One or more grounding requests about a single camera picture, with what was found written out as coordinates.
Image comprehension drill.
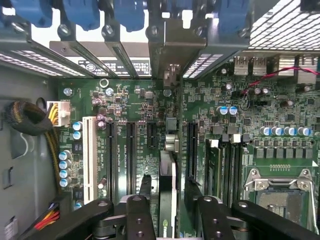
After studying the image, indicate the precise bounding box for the red and black twisted wire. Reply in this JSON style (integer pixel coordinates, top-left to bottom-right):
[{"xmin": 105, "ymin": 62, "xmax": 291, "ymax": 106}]
[{"xmin": 240, "ymin": 66, "xmax": 320, "ymax": 96}]

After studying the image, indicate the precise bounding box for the long PCIe expansion slot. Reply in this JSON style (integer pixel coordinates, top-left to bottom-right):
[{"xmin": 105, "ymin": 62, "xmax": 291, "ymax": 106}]
[
  {"xmin": 105, "ymin": 120, "xmax": 119, "ymax": 204},
  {"xmin": 186, "ymin": 121, "xmax": 199, "ymax": 181},
  {"xmin": 125, "ymin": 121, "xmax": 139, "ymax": 198}
]

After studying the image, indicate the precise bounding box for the white power connector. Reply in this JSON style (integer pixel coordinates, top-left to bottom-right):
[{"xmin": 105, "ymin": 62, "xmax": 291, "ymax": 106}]
[{"xmin": 46, "ymin": 100, "xmax": 71, "ymax": 128}]

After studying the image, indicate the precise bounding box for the short black expansion slot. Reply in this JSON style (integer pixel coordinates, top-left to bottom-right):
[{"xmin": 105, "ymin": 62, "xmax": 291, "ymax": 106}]
[{"xmin": 146, "ymin": 122, "xmax": 158, "ymax": 149}]

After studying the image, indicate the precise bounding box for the metal slot cover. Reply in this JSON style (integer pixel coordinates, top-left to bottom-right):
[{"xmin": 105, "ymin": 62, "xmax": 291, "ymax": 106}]
[
  {"xmin": 49, "ymin": 41, "xmax": 112, "ymax": 79},
  {"xmin": 104, "ymin": 41, "xmax": 140, "ymax": 78}
]

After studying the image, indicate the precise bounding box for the open dark PC case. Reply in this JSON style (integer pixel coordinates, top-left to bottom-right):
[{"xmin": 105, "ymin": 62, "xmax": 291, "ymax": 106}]
[{"xmin": 0, "ymin": 0, "xmax": 320, "ymax": 240}]

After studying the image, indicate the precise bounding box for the blue card retention clip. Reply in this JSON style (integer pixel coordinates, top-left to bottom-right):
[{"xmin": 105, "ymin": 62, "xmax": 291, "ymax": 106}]
[
  {"xmin": 217, "ymin": 0, "xmax": 251, "ymax": 35},
  {"xmin": 61, "ymin": 0, "xmax": 101, "ymax": 31},
  {"xmin": 112, "ymin": 0, "xmax": 146, "ymax": 33},
  {"xmin": 9, "ymin": 0, "xmax": 54, "ymax": 29}
]

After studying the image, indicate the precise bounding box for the CPU socket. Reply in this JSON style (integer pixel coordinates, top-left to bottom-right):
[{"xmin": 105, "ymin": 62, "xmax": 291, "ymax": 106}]
[{"xmin": 242, "ymin": 167, "xmax": 319, "ymax": 236}]

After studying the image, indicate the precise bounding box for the white PCI expansion slot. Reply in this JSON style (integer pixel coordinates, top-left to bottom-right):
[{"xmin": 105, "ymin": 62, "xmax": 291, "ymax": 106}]
[{"xmin": 81, "ymin": 116, "xmax": 98, "ymax": 205}]

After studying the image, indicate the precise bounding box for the green motherboard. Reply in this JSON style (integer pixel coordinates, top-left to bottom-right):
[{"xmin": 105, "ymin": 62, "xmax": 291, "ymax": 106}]
[{"xmin": 56, "ymin": 53, "xmax": 320, "ymax": 240}]

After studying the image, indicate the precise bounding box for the red and yellow wire bundle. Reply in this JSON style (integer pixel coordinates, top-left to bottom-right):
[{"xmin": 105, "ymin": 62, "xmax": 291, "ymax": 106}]
[{"xmin": 32, "ymin": 201, "xmax": 62, "ymax": 231}]

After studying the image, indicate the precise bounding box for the silver USB port block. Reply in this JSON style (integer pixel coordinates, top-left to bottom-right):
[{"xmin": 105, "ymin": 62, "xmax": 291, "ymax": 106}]
[{"xmin": 233, "ymin": 56, "xmax": 268, "ymax": 77}]

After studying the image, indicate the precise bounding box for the black sleeved wire bundle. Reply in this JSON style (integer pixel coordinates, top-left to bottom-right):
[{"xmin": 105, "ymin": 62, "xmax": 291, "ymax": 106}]
[{"xmin": 2, "ymin": 100, "xmax": 63, "ymax": 198}]

